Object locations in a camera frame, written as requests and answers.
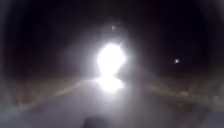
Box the dark asphalt road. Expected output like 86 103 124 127
0 77 224 128

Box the dark grass verge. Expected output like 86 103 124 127
0 74 96 113
128 73 224 105

